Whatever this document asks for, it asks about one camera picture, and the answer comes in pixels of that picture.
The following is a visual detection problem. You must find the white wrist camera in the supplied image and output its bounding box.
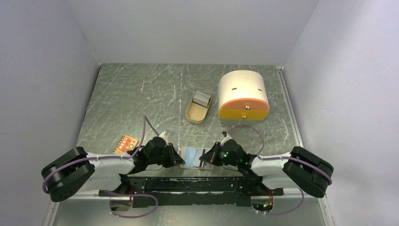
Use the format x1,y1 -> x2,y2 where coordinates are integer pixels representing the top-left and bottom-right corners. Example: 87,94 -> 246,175
158,130 -> 171,143
221,131 -> 232,145

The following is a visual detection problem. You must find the cream orange drawer box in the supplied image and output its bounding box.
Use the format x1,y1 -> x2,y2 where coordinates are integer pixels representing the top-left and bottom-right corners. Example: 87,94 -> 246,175
217,70 -> 270,125

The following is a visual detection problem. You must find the grey credit card stack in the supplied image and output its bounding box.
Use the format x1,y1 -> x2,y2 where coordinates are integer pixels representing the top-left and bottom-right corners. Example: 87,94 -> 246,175
192,90 -> 211,108

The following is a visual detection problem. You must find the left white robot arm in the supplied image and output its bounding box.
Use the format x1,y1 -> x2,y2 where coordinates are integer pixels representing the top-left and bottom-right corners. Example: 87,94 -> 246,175
41,137 -> 185,202

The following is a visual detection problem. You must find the tan oval tray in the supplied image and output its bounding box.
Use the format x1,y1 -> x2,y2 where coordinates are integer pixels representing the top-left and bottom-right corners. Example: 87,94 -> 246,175
186,97 -> 212,124

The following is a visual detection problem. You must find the tan card holder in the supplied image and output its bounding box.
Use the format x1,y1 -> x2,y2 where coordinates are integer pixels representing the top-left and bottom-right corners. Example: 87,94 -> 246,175
180,146 -> 214,170

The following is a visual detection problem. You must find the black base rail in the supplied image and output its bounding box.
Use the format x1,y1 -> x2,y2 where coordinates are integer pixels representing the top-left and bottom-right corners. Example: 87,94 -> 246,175
112,167 -> 283,208

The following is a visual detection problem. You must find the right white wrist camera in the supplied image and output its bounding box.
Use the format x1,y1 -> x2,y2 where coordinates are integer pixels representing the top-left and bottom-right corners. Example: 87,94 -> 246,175
221,131 -> 232,145

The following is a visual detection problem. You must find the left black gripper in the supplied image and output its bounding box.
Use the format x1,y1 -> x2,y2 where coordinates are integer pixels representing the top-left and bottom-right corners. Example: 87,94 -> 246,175
148,142 -> 185,168

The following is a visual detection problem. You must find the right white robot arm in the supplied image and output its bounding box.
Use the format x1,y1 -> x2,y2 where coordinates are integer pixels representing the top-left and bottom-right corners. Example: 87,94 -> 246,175
199,139 -> 334,198

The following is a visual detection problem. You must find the orange patterned card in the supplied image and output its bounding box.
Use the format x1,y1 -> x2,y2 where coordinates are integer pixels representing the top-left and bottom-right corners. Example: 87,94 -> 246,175
113,135 -> 139,154

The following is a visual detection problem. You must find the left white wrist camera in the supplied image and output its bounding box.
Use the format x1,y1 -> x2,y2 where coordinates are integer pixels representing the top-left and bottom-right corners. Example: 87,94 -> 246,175
158,130 -> 171,143

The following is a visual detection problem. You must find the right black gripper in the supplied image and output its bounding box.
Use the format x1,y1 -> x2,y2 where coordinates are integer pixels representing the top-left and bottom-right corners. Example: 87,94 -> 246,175
199,141 -> 239,167

